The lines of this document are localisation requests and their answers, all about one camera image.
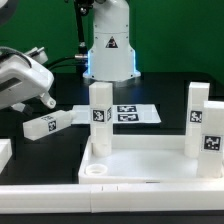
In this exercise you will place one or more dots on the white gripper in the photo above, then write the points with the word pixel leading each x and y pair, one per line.
pixel 20 81

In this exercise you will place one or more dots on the white desk top tray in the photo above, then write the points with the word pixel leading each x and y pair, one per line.
pixel 141 159

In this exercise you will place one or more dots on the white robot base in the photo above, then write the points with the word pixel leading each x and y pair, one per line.
pixel 111 57

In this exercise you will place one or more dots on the white left barrier block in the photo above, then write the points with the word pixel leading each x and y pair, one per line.
pixel 5 152

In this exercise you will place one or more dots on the white marker sheet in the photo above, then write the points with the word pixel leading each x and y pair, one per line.
pixel 117 114

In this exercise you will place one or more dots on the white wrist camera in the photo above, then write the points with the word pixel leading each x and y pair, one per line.
pixel 38 54

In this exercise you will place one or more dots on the black camera stand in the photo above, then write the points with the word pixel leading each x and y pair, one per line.
pixel 81 8

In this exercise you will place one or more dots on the white front barrier rail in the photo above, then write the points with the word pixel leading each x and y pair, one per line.
pixel 96 198

